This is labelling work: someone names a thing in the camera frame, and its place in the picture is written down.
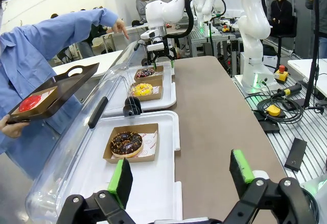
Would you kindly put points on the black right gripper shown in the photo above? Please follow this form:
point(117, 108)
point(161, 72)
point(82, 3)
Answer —
point(164, 41)

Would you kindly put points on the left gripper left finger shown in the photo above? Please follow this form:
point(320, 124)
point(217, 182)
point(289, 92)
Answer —
point(122, 183)

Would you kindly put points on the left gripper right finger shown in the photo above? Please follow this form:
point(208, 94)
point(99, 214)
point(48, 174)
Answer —
point(242, 170)

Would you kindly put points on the brown cardboard donut box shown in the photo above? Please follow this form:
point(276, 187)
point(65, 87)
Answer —
point(158, 76)
point(48, 100)
point(132, 160)
point(153, 97)

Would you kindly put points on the red glazed donut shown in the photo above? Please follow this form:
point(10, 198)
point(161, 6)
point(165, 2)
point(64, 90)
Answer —
point(24, 106)

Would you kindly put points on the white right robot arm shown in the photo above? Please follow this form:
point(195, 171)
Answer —
point(250, 17)

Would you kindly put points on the person's left forearm blue sleeve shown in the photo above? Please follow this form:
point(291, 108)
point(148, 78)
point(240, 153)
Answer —
point(94, 22)

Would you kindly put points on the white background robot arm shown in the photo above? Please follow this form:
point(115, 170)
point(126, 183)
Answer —
point(208, 2)

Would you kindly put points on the dark berry sprinkled donut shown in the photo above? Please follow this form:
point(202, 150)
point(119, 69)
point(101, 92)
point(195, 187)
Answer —
point(145, 73)

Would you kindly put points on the chocolate sprinkled donut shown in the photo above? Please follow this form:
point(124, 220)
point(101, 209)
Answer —
point(116, 147)

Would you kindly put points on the yellow sprinkled donut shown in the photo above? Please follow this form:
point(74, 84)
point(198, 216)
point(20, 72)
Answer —
point(140, 90)

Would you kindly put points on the person in grey sweater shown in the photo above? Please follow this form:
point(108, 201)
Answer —
point(141, 7)

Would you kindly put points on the seated person in black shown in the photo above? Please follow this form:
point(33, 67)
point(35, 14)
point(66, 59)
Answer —
point(281, 12)

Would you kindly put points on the person in blue shirt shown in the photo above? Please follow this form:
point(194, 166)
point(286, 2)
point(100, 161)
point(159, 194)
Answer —
point(23, 55)

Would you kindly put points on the standing person in dark jacket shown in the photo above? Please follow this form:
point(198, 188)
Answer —
point(320, 17)

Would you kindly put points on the person's left hand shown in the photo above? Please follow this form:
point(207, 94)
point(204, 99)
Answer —
point(120, 25)

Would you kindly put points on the person's right hand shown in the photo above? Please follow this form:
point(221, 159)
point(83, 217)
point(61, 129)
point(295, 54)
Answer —
point(12, 129)

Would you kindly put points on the white plastic tray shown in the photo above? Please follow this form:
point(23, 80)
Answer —
point(166, 183)
point(168, 91)

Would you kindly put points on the clear plastic display lid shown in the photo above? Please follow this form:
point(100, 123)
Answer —
point(76, 145)
point(115, 68)

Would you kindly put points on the black flat plate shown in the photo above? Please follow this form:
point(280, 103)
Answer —
point(268, 126)

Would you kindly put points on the black flat rectangular block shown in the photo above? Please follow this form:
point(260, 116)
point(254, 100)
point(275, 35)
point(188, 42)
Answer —
point(295, 153)

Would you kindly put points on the black round lid hinge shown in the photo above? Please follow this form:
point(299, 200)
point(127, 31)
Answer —
point(131, 106)

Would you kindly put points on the aluminium slotted platform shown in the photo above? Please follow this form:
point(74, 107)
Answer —
point(288, 132)

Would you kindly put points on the white long table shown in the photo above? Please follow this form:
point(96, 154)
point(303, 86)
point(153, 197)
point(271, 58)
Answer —
point(102, 60)

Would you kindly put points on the yellow red emergency stop button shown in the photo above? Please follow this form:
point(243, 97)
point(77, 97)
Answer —
point(281, 74)

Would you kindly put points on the white side table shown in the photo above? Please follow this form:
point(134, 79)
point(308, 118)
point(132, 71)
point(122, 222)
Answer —
point(304, 68)

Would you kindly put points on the black stool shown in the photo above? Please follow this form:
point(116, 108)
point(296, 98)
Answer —
point(281, 40)

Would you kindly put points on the black tripod stand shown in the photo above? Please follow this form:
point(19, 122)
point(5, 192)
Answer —
point(314, 55)

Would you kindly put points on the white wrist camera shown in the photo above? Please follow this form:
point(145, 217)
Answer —
point(149, 34)

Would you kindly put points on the aluminium frame rack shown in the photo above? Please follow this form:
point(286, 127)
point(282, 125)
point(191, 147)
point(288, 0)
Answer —
point(212, 43)

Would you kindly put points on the yellow black pendant switch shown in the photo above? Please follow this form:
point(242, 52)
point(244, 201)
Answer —
point(273, 110)

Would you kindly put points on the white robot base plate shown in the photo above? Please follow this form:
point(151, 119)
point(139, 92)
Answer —
point(240, 81)

